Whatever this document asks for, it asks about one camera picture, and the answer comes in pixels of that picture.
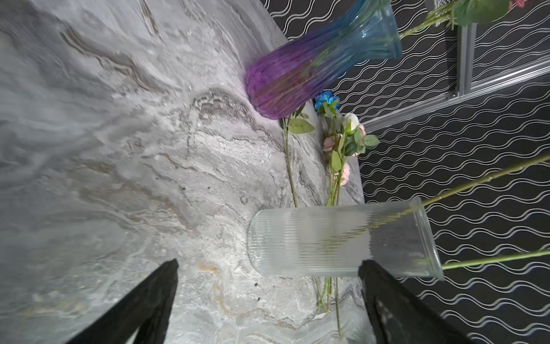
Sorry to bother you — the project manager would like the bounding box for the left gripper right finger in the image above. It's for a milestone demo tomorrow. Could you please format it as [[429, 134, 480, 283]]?
[[358, 260, 472, 343]]

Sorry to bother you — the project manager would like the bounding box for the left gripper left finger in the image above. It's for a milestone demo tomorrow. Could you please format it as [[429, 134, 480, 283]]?
[[69, 259, 178, 343]]

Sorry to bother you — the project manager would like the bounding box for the clear glass jar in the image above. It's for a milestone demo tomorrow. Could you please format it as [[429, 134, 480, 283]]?
[[247, 197, 444, 280]]

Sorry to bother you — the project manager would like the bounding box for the pink rose spray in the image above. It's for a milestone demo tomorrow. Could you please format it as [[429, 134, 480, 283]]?
[[442, 249, 549, 271], [315, 112, 381, 338]]

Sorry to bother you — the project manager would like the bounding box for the purple blue glass vase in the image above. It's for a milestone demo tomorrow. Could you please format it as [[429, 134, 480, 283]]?
[[244, 0, 402, 120]]

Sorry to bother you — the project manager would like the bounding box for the yellow rose stem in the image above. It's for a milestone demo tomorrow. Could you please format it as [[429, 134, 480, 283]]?
[[399, 0, 527, 40]]

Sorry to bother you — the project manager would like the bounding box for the blue flower stem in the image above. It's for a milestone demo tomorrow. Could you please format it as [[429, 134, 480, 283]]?
[[314, 90, 340, 114]]

